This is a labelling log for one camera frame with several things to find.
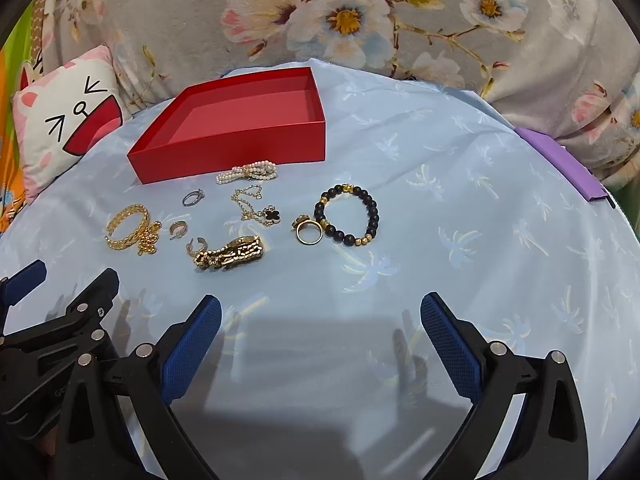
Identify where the colourful cartoon bedsheet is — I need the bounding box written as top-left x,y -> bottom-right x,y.
0,0 -> 66,241

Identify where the gold link watch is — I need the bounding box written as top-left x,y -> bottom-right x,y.
192,234 -> 266,271

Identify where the white cat face pillow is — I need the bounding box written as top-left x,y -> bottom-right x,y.
12,45 -> 124,206

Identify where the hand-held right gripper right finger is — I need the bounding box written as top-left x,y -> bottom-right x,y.
420,291 -> 591,480

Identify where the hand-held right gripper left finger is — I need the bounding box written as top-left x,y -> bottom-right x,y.
60,294 -> 223,480

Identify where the light blue patterned cloth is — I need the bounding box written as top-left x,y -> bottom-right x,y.
0,62 -> 640,480

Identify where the grey floral blanket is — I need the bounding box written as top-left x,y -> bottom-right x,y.
45,0 -> 640,191

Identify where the red cardboard box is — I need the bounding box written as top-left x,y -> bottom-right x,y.
126,65 -> 327,185

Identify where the white pearl bracelet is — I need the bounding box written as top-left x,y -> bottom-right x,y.
216,160 -> 279,185

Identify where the gold flower ring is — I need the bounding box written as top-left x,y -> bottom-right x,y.
292,215 -> 322,246

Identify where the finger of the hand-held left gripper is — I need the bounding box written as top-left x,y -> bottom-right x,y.
0,260 -> 48,311
0,267 -> 121,365

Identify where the gold woven bangle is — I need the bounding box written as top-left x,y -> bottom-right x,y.
105,204 -> 151,254

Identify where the purple flat box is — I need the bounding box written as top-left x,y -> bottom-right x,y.
515,127 -> 617,209

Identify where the gold black clover necklace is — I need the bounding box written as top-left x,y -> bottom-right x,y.
231,186 -> 282,229

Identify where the black bead bracelet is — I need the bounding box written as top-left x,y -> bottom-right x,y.
314,185 -> 380,248

